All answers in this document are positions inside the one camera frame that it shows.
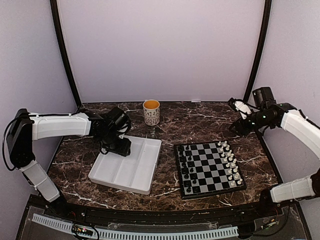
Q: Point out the black white chess board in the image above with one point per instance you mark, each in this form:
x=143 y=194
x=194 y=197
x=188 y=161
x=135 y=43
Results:
x=198 y=161

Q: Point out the black frame post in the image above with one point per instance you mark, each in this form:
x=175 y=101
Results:
x=63 y=52
x=259 y=49

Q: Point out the right black frame post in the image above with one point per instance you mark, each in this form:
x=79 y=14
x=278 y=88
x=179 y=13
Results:
x=259 y=49

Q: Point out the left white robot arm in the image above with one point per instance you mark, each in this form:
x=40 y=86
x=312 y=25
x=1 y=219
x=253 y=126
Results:
x=20 y=133

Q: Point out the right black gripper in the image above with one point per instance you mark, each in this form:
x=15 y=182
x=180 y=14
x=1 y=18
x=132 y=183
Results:
x=242 y=129

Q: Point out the white slotted cable duct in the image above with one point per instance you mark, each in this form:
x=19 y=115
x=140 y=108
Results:
x=121 y=231

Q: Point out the black front rail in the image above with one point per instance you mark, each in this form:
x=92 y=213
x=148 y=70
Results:
x=241 y=214

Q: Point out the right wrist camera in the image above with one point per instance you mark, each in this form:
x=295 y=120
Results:
x=239 y=106

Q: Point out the left black frame post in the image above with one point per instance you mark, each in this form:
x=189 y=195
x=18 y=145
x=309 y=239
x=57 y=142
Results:
x=63 y=52

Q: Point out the white chess piece row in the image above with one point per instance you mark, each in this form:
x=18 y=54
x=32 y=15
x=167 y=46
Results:
x=227 y=167

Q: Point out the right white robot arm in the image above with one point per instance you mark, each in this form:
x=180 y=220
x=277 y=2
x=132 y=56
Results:
x=270 y=114

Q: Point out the white plastic tray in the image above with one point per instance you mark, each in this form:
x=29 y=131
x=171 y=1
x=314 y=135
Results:
x=133 y=173

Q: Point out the yellow patterned mug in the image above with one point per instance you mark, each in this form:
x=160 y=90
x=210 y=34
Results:
x=151 y=112

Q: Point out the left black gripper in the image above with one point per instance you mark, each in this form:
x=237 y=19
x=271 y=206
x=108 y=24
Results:
x=123 y=149

